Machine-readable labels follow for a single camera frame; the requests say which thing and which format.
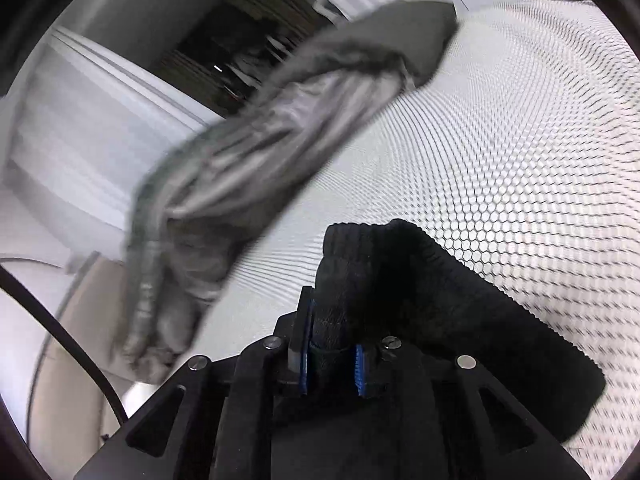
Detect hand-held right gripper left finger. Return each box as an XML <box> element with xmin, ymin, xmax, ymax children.
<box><xmin>72</xmin><ymin>285</ymin><xmax>316</xmax><ymax>480</ymax></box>

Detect grey duvet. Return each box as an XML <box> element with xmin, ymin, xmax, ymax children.
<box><xmin>107</xmin><ymin>0</ymin><xmax>458</xmax><ymax>386</ymax></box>

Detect black cable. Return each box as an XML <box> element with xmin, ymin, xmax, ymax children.
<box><xmin>0</xmin><ymin>264</ymin><xmax>127</xmax><ymax>425</ymax></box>

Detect dark window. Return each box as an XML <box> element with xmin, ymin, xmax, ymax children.
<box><xmin>150</xmin><ymin>0</ymin><xmax>346</xmax><ymax>116</ymax></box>

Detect black pants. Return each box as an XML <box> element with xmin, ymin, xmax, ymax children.
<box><xmin>270</xmin><ymin>219</ymin><xmax>607</xmax><ymax>480</ymax></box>

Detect white honeycomb mattress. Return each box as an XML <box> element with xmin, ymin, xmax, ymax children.
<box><xmin>192</xmin><ymin>0</ymin><xmax>640</xmax><ymax>480</ymax></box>

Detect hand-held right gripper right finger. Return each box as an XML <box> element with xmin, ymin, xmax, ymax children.
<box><xmin>352</xmin><ymin>335</ymin><xmax>591</xmax><ymax>480</ymax></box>

